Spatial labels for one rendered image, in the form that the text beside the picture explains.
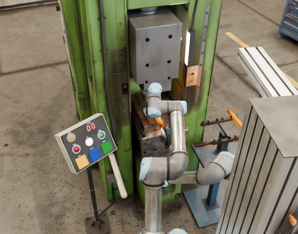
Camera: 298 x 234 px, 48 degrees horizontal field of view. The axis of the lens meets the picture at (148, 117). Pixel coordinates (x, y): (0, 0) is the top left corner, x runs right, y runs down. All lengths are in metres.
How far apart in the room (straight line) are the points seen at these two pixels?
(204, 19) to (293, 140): 1.55
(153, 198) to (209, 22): 1.29
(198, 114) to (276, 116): 1.86
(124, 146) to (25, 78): 2.66
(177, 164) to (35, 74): 3.76
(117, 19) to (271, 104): 1.33
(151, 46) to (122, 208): 1.66
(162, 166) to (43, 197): 1.97
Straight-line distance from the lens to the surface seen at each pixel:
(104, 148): 2.31
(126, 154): 2.86
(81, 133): 2.23
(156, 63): 2.21
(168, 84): 2.34
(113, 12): 2.14
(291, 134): 0.97
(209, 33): 2.45
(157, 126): 2.55
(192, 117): 2.82
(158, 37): 2.13
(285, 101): 1.09
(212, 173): 1.94
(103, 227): 3.12
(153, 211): 1.75
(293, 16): 6.09
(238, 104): 4.47
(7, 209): 3.46
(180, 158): 1.68
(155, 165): 1.65
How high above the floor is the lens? 2.64
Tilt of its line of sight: 40 degrees down
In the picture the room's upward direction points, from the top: straight up
